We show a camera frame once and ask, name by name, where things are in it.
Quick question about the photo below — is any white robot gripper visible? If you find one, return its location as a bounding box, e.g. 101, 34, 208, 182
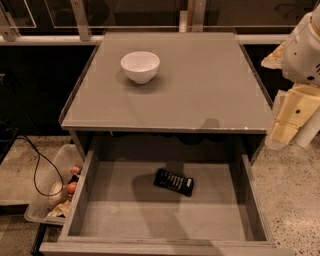
261, 12, 320, 145

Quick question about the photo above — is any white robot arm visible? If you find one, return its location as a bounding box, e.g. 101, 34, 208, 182
261, 7, 320, 150

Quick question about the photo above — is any black rxbar chocolate bar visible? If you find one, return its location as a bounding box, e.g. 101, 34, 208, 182
153, 169, 194, 197

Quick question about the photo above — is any grey counter cabinet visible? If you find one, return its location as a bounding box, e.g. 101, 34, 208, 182
60, 32, 271, 149

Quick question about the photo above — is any grey open top drawer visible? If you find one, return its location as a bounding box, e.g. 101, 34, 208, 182
40, 135, 294, 256

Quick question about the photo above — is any white ceramic bowl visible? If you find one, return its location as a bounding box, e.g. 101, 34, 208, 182
120, 51, 160, 84

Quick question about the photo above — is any clear plastic storage bin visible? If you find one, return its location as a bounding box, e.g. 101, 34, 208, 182
24, 144, 83, 226

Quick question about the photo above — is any orange round item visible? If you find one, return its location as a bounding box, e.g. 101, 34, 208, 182
67, 182, 77, 194

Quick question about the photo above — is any white egg-shaped item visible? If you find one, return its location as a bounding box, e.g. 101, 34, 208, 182
49, 181, 68, 207

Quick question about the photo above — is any metal railing frame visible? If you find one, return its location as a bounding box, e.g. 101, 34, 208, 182
0, 0, 320, 47

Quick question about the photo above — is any black cable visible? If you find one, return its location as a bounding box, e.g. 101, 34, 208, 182
0, 121, 65, 198

